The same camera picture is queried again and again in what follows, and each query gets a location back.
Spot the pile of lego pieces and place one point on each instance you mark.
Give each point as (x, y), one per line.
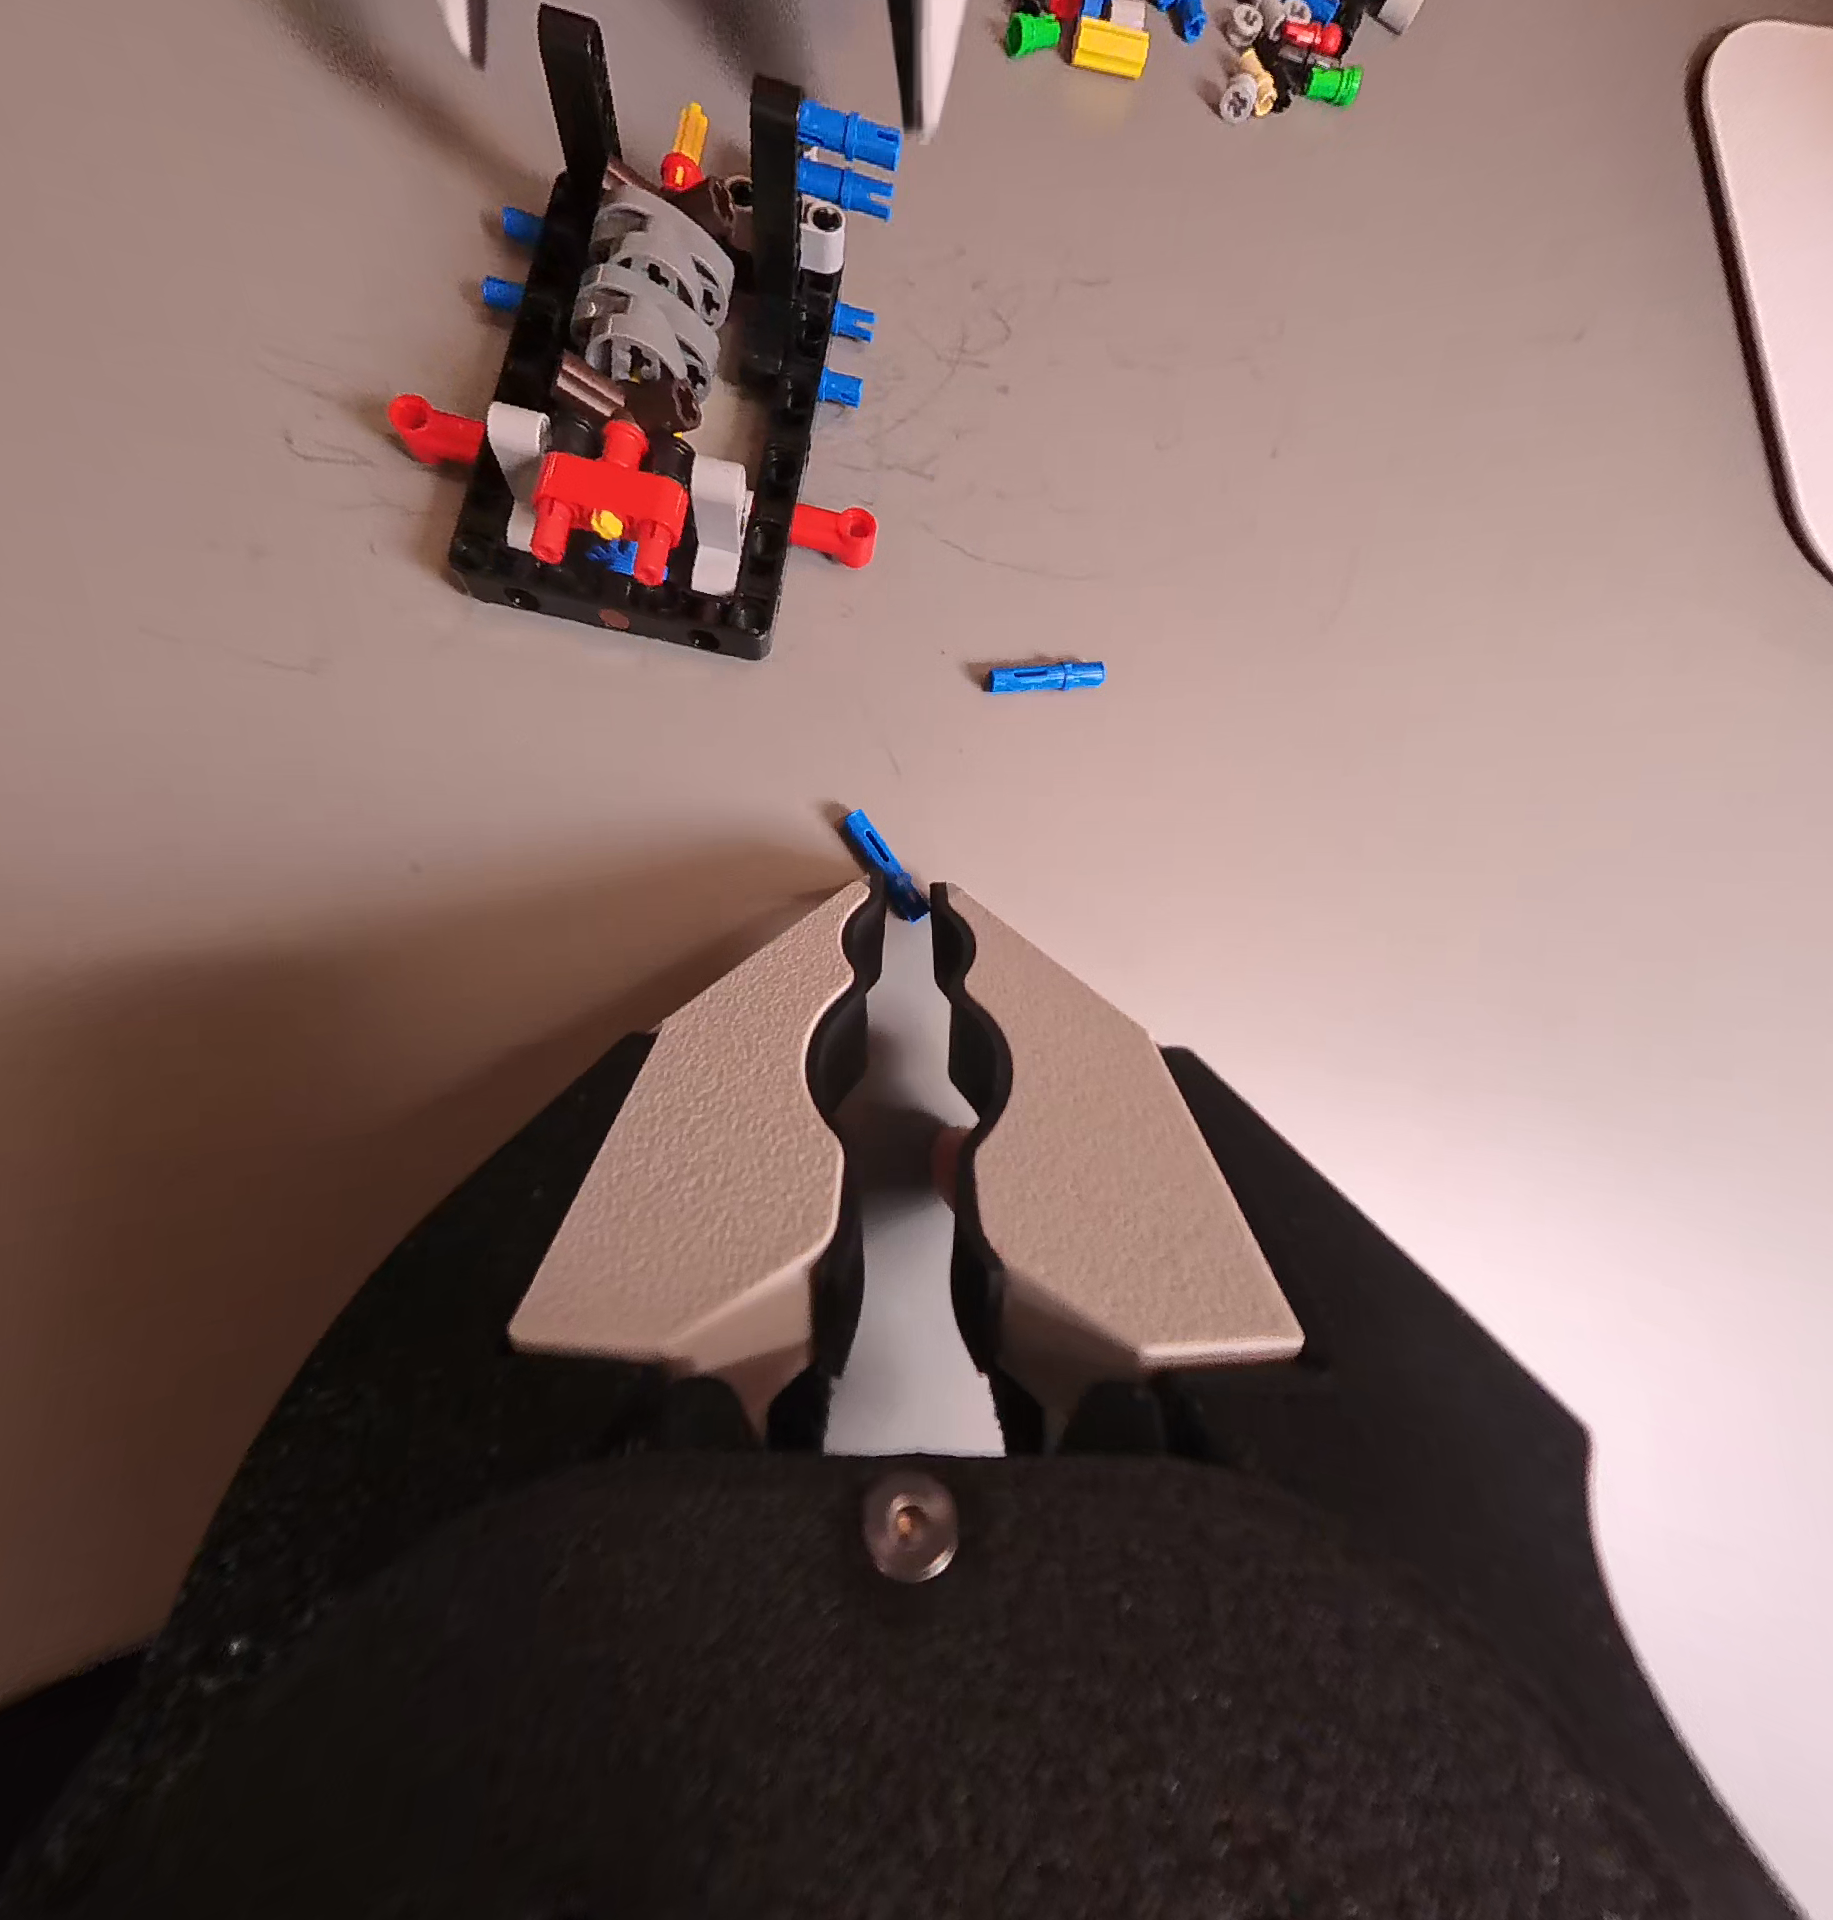
(1112, 46)

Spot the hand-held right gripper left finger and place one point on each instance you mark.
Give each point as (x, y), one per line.
(676, 1201)

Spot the black frame lego model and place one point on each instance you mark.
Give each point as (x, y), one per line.
(645, 301)

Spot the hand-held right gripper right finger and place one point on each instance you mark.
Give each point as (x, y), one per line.
(1126, 1201)

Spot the blue lego pin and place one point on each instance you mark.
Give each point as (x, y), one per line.
(880, 858)
(1045, 679)

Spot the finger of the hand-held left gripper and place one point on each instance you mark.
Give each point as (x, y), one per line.
(470, 26)
(932, 60)

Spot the white book stand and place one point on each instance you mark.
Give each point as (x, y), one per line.
(1801, 226)

